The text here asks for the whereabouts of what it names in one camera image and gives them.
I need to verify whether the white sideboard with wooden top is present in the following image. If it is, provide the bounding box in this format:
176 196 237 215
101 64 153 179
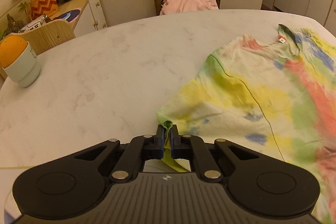
0 0 108 38

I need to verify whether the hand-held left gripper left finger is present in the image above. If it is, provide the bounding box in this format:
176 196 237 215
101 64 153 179
74 124 166 184

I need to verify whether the round blue pad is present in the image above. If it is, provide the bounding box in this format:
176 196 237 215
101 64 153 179
54 9 80 22

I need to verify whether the pale cup with orange lid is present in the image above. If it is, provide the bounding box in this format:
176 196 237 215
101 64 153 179
0 34 41 88

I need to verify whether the white snack packet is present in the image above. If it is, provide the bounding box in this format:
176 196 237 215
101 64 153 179
20 17 53 31

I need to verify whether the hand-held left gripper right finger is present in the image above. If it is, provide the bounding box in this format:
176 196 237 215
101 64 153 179
170 124 260 184

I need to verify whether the pastel tie-dye t-shirt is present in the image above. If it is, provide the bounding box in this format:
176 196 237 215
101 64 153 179
156 24 336 224

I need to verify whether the pink garment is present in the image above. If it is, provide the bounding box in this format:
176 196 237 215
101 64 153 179
160 0 219 16

